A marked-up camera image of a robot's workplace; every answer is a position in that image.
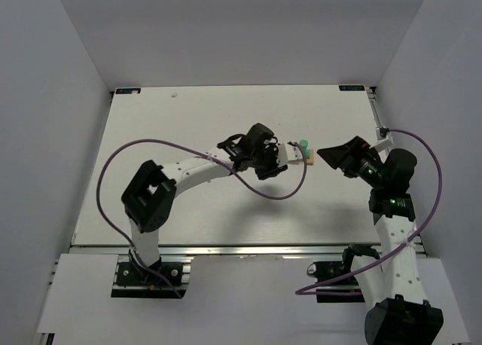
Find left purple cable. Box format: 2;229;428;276
96;138;308;299

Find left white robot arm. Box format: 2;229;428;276
121;123;296;268

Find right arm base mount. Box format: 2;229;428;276
307;245;389;304

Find left blue corner label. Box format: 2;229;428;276
114;87;142;95

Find right blue corner label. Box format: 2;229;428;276
338;84;365;91

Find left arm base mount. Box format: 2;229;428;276
111;253;192;300

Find green cylinder block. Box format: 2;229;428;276
299;139;309;151

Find blue corner label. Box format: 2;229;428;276
338;84;365;91
114;87;142;95

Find purple cable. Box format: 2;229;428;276
96;138;308;299
295;128;442;296

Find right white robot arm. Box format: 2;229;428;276
317;136;444;344

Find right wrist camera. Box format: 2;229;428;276
371;127;393;153

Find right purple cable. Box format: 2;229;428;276
295;128;442;296

